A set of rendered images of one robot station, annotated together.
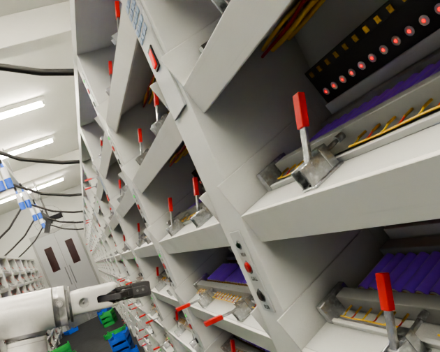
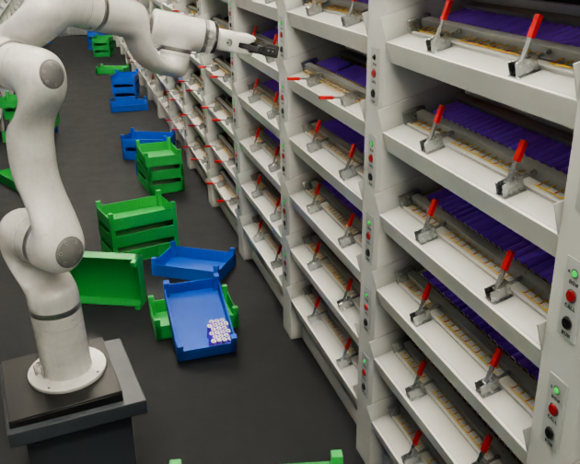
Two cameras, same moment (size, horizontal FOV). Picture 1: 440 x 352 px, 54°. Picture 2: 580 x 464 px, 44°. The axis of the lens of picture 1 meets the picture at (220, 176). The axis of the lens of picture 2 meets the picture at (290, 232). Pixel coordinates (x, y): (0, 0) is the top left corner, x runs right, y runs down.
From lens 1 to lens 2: 95 cm
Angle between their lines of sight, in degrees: 26
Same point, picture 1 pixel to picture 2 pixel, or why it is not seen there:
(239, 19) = not seen: outside the picture
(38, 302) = (195, 27)
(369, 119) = (473, 32)
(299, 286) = (399, 98)
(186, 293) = (292, 67)
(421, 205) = (463, 83)
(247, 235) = (384, 54)
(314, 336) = (393, 128)
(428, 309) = (454, 131)
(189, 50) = not seen: outside the picture
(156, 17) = not seen: outside the picture
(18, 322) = (178, 36)
